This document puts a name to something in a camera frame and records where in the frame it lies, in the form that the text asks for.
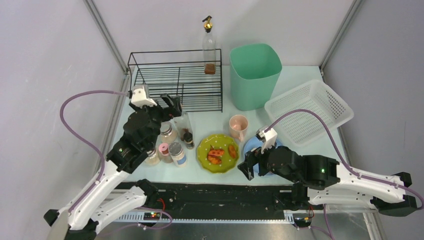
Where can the blue plate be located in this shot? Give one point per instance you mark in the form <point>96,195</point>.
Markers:
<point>254,143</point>

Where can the tall jar blue label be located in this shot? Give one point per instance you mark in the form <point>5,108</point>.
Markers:
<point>177,154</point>

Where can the oil bottle gold spout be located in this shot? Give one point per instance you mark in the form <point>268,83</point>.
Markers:
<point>209,47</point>
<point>183,124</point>

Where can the black wire rack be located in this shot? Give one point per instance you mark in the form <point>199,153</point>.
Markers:
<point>184,73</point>

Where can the green dotted plate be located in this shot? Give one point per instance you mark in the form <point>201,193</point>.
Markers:
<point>217,141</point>

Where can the pink mug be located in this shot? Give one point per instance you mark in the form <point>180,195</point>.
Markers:
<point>238,125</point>

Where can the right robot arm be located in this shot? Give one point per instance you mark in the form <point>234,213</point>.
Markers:
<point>319,180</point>

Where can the round glass jar silver lid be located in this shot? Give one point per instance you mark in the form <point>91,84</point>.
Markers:
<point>153,158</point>

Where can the green plastic bin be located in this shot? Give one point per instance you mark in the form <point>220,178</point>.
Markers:
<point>254,71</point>

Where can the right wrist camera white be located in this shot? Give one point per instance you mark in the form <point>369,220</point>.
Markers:
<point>268,136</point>

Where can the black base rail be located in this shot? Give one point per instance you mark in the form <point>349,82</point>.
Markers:
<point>223,202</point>

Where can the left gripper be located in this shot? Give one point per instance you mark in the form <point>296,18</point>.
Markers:
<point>162,108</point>

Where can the small black cap spice bottle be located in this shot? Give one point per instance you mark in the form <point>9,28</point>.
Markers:
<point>188,140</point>

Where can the white plastic basket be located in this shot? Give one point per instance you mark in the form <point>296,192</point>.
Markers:
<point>301,128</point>

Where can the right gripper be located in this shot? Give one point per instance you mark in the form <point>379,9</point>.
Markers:
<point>255,160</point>

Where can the pink lid spice shaker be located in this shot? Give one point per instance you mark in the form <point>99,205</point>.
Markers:
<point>164,155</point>

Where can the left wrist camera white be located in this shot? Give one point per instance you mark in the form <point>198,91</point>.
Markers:
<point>140,97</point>

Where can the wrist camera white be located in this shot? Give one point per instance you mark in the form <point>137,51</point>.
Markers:
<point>140,97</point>
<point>268,136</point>

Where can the orange chicken wing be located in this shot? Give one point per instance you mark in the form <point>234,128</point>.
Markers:
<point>216,152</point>
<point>214,160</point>

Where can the brown fried food piece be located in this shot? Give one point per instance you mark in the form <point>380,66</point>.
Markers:
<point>232,151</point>

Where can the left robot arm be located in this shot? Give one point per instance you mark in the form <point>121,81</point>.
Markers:
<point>89,213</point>

